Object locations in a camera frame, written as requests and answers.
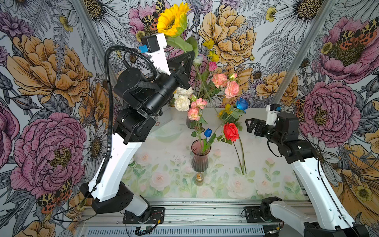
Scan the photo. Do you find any small glass spice jar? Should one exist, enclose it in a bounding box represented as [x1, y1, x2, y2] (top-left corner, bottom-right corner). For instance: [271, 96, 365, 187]
[195, 172, 204, 186]

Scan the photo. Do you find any pink rose bunch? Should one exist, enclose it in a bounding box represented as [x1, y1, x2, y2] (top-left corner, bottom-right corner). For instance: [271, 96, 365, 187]
[206, 61, 239, 99]

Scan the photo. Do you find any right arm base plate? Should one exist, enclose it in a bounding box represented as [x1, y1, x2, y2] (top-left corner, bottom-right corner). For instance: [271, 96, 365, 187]
[240, 206, 284, 224]

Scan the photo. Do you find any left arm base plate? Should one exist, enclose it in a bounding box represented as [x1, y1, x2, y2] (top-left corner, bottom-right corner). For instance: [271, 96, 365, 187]
[122, 207, 165, 224]

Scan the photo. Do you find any yellow ranunculus flower stem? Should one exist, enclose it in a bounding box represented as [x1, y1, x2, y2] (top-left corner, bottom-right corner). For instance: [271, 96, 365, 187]
[239, 139, 247, 175]

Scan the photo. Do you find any floral table mat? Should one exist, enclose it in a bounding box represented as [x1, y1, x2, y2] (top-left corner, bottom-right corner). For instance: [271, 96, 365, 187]
[122, 147, 305, 200]

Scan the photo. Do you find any large sunflower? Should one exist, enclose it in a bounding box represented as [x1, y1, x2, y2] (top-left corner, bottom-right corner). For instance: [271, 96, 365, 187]
[218, 104, 245, 175]

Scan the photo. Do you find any small yellow wildflower sprig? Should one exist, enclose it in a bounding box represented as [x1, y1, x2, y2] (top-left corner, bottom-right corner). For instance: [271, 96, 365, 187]
[202, 39, 220, 63]

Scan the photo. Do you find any aluminium rail frame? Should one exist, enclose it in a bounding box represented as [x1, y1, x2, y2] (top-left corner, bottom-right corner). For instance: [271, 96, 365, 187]
[73, 197, 335, 237]

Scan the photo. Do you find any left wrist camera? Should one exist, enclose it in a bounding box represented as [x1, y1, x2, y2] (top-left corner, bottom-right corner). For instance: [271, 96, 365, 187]
[138, 33, 172, 75]

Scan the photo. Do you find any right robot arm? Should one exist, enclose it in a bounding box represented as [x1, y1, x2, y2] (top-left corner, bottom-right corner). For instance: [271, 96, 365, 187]
[245, 112, 369, 237]

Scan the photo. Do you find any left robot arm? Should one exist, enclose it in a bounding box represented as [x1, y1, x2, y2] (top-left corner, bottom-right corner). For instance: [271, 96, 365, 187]
[80, 51, 195, 223]

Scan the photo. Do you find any red rose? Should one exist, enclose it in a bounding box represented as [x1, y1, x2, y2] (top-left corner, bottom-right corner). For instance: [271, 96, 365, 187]
[220, 123, 239, 145]

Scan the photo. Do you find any white rose bunch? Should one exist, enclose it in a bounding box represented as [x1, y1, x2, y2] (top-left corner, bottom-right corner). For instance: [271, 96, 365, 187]
[174, 87, 193, 112]

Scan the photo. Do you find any ribbed glass vase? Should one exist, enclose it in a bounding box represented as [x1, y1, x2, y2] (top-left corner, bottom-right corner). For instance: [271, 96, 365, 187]
[186, 117, 196, 129]
[191, 140, 211, 172]

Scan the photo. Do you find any pink carnation stem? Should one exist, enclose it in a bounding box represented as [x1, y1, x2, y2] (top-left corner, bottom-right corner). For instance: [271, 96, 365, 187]
[187, 95, 207, 151]

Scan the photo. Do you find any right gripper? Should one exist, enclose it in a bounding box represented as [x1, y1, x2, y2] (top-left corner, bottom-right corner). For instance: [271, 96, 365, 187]
[244, 118, 282, 145]

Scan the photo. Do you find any blue rose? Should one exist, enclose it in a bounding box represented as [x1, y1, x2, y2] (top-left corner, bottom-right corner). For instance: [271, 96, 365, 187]
[235, 98, 249, 112]

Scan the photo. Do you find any green cap white bottle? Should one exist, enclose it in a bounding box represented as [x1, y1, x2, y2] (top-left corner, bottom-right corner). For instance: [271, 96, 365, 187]
[128, 158, 137, 169]

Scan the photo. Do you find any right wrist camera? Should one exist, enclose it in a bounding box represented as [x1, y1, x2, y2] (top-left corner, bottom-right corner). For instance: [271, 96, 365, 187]
[265, 104, 281, 125]

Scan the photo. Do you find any small blue rosebud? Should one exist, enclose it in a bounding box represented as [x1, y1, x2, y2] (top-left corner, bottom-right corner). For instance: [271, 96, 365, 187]
[204, 128, 212, 138]

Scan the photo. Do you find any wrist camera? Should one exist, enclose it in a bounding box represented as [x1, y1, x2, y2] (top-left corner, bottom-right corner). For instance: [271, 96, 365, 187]
[265, 104, 281, 125]
[138, 33, 172, 75]

